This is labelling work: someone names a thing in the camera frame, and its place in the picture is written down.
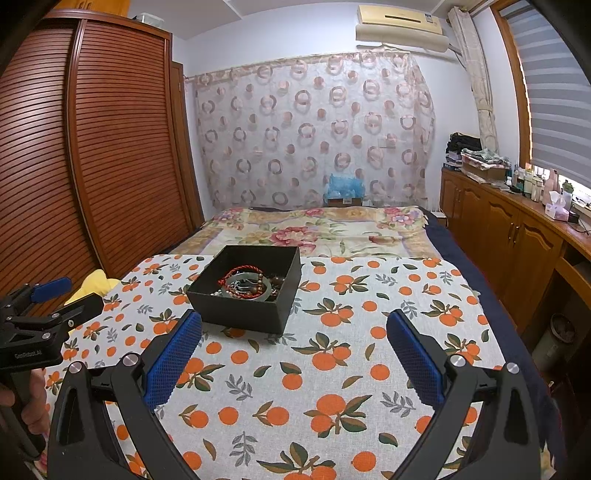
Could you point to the white air conditioner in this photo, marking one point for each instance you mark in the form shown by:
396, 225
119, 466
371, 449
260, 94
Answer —
397, 27

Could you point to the brown slatted wooden wardrobe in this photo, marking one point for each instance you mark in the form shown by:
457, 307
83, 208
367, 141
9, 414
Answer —
115, 138

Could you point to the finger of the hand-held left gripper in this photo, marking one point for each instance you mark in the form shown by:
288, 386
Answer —
53, 288
83, 309

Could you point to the small cardboard box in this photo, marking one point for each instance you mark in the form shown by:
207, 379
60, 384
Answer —
344, 201

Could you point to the group of cosmetic bottles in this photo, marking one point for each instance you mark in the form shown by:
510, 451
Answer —
531, 184

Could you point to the person's left hand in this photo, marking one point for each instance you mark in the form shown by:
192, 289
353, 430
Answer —
36, 397

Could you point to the pile of folded clothes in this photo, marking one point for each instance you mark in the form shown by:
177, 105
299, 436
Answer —
480, 157

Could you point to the black jewelry box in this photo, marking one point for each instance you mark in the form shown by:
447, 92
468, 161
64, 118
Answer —
240, 318

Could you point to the dark blue bedsheet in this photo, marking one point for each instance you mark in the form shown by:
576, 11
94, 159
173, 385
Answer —
485, 295

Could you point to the striped window blind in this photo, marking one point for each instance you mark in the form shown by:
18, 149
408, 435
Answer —
554, 92

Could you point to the blue plastic bag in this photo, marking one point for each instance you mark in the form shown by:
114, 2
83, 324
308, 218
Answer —
344, 187

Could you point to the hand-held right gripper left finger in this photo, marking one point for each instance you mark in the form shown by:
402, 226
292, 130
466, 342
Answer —
178, 360

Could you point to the circle patterned curtain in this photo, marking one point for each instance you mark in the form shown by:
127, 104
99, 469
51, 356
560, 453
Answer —
300, 115

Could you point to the clear storage box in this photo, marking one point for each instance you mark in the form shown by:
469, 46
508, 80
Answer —
148, 19

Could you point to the orange fruit print cloth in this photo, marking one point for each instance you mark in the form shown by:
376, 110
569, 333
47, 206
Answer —
323, 369

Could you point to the beige tied curtain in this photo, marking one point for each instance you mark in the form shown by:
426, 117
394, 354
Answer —
475, 69

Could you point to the pale green jade bangle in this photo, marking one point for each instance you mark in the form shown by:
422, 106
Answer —
240, 279

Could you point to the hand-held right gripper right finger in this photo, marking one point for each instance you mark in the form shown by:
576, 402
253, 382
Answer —
415, 364

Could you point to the round grey bin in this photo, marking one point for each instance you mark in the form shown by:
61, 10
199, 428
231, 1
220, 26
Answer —
554, 346

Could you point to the pink tissue box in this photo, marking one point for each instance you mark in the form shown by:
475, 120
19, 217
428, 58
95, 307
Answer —
556, 210

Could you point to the yellow cloth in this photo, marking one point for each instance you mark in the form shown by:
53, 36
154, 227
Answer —
94, 284

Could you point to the wooden cabinet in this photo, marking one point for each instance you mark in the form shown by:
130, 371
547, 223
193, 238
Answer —
498, 221

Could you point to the small green plant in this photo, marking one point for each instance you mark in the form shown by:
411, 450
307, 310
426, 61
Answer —
567, 187

